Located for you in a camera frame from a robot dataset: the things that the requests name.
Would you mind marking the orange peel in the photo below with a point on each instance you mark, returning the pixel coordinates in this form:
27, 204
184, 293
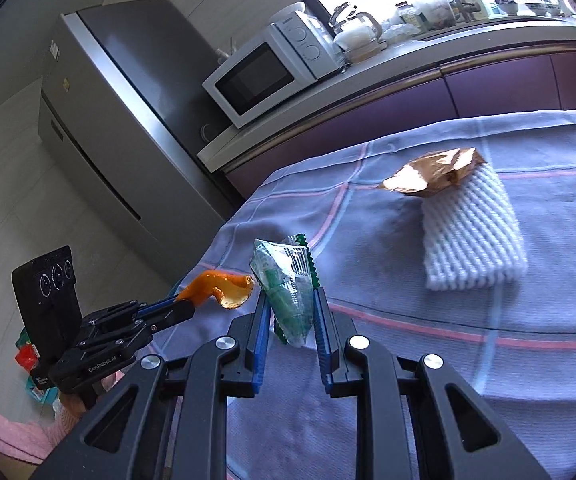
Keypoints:
217, 287

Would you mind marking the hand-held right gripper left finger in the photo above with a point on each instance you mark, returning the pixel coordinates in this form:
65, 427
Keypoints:
263, 355

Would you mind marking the green clear plastic wrapper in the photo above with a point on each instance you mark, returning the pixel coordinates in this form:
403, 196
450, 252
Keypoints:
288, 290

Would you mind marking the red snack packet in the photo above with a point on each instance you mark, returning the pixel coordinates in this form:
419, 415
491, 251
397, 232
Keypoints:
25, 357

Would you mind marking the teal plastic basket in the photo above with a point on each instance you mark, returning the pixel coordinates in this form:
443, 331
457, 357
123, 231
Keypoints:
42, 392

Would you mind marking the gold foil wrapper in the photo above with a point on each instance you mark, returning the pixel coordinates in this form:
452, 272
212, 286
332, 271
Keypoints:
428, 175

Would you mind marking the kitchen counter with maroon cabinets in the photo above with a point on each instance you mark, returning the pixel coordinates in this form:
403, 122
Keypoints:
393, 85

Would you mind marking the person's left forearm pink sleeve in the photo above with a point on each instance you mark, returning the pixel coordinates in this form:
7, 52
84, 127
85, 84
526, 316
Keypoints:
7, 425

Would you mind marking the grey refrigerator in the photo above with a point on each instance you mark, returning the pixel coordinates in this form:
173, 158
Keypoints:
117, 135

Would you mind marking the white foam fruit net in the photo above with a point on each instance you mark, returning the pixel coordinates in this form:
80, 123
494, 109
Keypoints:
473, 235

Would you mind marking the row of bowls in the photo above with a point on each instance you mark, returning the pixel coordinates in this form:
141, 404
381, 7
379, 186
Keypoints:
528, 2

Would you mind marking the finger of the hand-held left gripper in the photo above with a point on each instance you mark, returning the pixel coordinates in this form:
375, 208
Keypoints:
175, 317
160, 304

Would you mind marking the white microwave oven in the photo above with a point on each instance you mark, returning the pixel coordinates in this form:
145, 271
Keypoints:
268, 70

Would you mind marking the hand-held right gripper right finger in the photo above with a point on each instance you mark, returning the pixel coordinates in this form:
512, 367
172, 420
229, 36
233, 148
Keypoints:
324, 355

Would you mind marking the checked purple cloth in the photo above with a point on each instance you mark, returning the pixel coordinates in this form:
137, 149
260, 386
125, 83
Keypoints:
418, 335

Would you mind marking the person's left hand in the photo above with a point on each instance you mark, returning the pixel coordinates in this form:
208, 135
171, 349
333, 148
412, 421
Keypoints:
70, 402

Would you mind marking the glass jar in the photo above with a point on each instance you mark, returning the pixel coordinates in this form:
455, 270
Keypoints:
407, 14

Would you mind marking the glass kettle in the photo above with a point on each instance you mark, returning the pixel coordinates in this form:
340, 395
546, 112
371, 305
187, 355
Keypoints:
358, 35

